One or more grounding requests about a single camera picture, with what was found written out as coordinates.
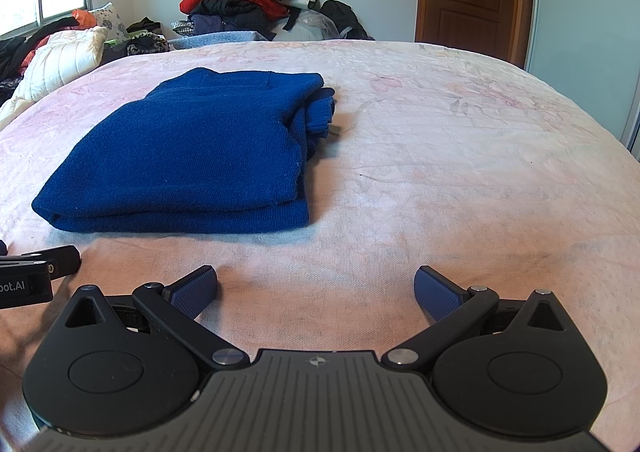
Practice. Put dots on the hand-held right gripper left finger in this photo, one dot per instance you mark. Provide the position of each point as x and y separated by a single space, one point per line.
197 291

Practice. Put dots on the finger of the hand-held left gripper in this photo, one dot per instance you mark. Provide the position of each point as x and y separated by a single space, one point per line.
50 261

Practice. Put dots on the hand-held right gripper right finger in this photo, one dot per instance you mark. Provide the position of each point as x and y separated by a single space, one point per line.
440 296

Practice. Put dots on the blue knit sweater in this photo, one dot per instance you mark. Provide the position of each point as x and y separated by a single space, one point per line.
175 156

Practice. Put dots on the black clothes heap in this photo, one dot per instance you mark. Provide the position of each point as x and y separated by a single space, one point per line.
22 46

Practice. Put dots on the pink bed sheet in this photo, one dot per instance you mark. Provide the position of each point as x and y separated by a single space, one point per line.
450 171

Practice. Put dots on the white quilted pillow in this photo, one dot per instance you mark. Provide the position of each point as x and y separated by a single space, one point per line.
60 59

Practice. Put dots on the leopard pattern cloth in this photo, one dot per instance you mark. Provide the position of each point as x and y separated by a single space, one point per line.
147 45

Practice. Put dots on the orange cloth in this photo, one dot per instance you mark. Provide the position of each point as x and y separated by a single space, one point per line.
85 17

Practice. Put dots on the white floral pillow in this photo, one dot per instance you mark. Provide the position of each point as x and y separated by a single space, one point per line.
109 20

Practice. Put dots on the light blue blanket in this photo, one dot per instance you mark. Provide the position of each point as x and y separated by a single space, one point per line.
220 38

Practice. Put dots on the window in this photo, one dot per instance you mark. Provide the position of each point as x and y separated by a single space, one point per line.
57 1

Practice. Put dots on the clear plastic bag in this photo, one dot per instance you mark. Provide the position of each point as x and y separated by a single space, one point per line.
310 25

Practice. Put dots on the pale glass wardrobe door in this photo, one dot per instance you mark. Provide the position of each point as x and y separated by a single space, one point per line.
585 41

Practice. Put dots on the black bag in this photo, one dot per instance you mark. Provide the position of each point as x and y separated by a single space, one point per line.
342 16

